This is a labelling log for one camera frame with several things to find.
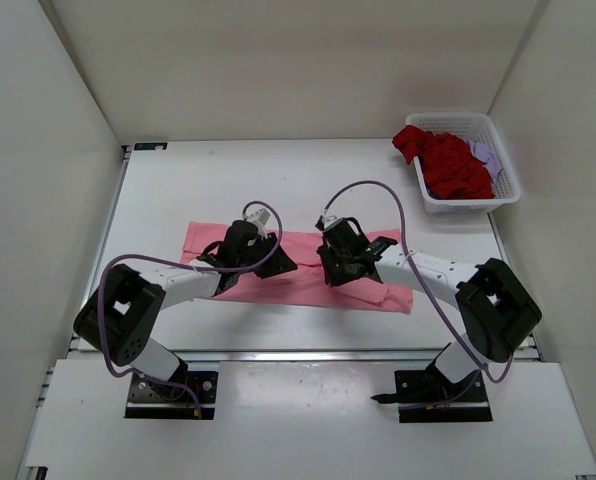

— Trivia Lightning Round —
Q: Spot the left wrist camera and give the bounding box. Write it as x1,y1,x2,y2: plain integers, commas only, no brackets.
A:
245,208,270,236

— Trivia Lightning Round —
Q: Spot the red t shirt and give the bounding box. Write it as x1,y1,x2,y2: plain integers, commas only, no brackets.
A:
392,125,495,200

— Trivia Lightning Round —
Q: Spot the lavender t shirt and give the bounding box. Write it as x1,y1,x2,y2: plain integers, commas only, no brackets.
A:
425,139,503,197

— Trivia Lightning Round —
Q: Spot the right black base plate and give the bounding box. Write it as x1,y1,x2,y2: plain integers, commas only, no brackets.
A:
371,370,493,424

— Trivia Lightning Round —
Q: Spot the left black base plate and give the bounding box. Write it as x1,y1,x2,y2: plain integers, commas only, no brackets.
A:
124,371,219,420

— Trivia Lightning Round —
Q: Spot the aluminium rail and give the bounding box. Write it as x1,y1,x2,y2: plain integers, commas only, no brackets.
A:
177,350,439,363

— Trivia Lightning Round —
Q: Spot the blue table label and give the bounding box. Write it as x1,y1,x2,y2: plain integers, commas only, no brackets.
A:
133,142,168,151

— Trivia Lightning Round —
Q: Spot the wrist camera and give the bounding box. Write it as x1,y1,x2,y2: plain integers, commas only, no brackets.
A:
245,208,270,236
315,215,343,233

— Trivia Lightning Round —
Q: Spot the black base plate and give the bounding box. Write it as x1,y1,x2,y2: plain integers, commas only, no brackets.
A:
371,370,493,424
124,371,219,420

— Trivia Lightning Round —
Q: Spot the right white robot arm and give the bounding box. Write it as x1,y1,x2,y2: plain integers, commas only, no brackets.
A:
316,216,542,400

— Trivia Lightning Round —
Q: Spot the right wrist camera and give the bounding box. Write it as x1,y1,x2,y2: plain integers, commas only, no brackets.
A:
315,215,343,233

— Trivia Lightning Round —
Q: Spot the white plastic basket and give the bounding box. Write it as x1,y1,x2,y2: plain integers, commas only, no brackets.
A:
406,112,521,214

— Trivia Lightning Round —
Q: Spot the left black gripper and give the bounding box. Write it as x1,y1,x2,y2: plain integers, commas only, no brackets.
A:
237,231,298,278

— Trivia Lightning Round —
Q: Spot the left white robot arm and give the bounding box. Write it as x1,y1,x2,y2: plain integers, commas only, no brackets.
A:
73,220,297,400

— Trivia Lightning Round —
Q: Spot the pink t shirt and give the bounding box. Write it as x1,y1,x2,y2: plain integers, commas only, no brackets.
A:
179,220,414,315

